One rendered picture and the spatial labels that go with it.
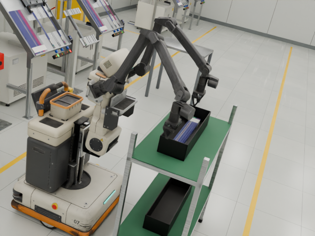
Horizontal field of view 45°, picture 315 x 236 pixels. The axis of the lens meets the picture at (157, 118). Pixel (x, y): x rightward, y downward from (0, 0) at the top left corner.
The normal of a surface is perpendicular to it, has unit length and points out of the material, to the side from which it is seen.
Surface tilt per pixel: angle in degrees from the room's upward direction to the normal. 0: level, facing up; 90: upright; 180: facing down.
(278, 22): 90
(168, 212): 0
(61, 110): 92
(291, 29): 90
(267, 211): 0
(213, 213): 0
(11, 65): 90
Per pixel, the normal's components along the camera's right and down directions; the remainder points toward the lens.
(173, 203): 0.18, -0.88
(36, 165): -0.36, 0.35
